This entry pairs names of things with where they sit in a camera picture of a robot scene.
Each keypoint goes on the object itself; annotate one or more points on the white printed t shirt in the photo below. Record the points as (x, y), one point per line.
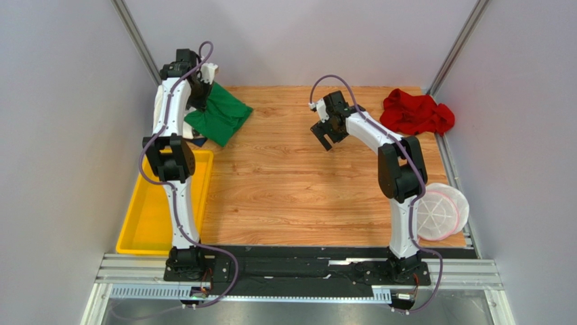
(187, 130)

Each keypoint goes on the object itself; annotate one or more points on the yellow plastic bin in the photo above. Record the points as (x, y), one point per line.
(147, 228)

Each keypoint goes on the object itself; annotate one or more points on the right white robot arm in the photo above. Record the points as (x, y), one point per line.
(401, 168)

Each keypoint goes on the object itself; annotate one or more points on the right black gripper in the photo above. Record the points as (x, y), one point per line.
(327, 127)

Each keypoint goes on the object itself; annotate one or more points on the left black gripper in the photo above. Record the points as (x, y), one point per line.
(200, 104)

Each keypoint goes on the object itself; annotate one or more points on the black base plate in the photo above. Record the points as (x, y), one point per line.
(301, 271)

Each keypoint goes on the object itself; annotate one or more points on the green t shirt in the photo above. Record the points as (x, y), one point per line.
(223, 116)

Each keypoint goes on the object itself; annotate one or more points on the aluminium frame post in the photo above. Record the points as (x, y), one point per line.
(460, 42)
(134, 33)

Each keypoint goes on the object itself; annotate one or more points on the red t shirt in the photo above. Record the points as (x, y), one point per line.
(415, 114)

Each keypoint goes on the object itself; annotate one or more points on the blue t shirt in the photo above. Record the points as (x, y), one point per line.
(199, 141)

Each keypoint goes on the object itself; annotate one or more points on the left aluminium frame post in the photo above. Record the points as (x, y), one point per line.
(134, 33)

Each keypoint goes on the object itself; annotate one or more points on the right aluminium frame post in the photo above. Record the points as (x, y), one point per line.
(460, 42)

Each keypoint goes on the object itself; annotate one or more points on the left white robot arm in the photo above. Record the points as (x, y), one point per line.
(186, 85)

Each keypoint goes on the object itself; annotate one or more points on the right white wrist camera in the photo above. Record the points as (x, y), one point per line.
(320, 108)

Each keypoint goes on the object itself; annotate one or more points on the white pink round basket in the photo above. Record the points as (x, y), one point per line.
(442, 212)

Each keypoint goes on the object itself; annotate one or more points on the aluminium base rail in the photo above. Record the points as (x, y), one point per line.
(130, 277)

